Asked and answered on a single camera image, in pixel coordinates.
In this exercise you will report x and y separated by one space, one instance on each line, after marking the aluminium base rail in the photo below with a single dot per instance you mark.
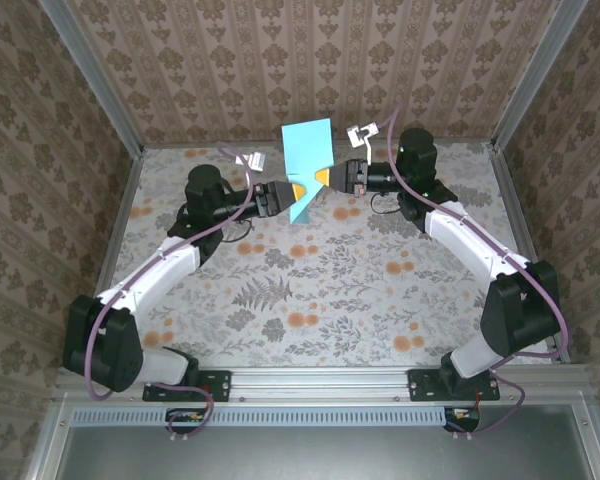
320 382

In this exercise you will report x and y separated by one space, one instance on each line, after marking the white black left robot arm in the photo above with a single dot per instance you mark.
105 345

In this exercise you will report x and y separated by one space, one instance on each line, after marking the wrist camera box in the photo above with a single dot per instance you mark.
250 161
362 135

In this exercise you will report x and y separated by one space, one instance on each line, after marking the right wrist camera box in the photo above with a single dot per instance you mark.
362 135

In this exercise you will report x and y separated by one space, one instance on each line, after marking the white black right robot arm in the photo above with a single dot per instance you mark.
520 310

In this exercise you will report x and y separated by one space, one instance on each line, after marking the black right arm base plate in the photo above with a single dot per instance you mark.
422 386

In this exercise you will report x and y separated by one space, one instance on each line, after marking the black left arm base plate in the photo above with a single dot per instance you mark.
220 386

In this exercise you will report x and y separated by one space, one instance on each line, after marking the grey metal panel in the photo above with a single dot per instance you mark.
320 455

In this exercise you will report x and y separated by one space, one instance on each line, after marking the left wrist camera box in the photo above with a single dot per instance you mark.
250 161

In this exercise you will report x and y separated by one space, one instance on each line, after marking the aluminium table side rail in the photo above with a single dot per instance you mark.
511 200
126 200

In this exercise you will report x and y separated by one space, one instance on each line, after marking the aluminium frame post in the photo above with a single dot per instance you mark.
537 75
92 75

